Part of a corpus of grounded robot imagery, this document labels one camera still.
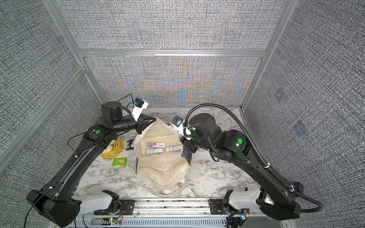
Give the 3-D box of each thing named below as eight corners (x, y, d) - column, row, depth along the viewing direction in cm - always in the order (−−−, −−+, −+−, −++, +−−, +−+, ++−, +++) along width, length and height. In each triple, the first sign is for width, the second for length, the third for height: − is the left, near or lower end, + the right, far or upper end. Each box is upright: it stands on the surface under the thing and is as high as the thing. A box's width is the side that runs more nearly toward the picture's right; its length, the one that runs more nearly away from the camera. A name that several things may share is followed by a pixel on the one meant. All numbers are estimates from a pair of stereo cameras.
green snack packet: (113, 166, 90) (111, 164, 88) (114, 159, 93) (113, 158, 91) (126, 164, 91) (125, 163, 89) (127, 158, 93) (126, 157, 92)
